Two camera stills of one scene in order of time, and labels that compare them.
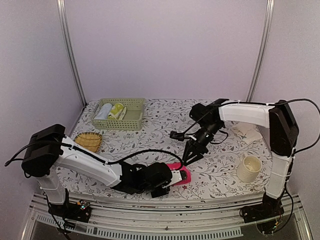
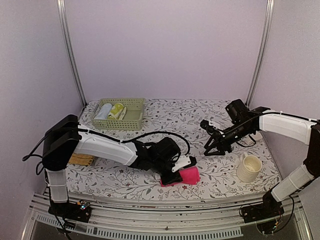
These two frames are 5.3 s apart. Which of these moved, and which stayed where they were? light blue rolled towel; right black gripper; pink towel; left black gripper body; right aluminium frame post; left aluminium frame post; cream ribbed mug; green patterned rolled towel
Moved: pink towel; left black gripper body; right black gripper
Stayed: right aluminium frame post; green patterned rolled towel; cream ribbed mug; left aluminium frame post; light blue rolled towel
